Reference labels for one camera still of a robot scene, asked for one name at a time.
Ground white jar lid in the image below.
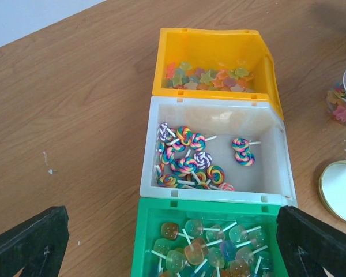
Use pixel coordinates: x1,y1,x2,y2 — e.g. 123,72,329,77
319,160,346,222

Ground white candy bin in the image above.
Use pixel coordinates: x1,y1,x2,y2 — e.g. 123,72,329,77
140,96,297,205

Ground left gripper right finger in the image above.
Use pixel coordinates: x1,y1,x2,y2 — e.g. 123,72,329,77
276,206,346,276

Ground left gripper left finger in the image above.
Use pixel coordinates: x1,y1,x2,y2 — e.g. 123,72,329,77
0,206,69,276

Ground orange candy bin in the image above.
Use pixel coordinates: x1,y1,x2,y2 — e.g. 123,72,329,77
152,28,283,117

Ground green candy bin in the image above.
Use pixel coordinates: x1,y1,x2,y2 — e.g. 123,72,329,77
131,197,288,276

